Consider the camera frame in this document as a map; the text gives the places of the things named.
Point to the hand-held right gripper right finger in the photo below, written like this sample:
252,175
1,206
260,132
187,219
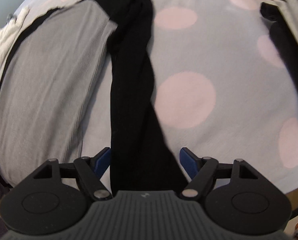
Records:
189,162

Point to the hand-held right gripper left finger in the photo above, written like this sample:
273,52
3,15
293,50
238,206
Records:
102,162

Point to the grey shirt with black sleeves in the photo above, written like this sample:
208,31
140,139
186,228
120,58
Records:
51,80

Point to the pink polka dot bedsheet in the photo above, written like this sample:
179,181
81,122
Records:
214,42

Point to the white crumpled garment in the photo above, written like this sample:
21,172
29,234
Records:
3,40

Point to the folded black garment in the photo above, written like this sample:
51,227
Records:
276,30

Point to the folded cream garment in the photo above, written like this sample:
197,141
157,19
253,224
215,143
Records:
291,10

